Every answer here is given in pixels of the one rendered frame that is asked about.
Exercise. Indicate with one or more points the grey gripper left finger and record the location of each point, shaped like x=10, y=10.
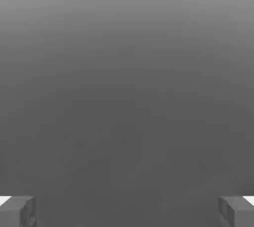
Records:
x=13, y=213

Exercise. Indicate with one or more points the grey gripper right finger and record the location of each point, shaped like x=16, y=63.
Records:
x=241, y=214

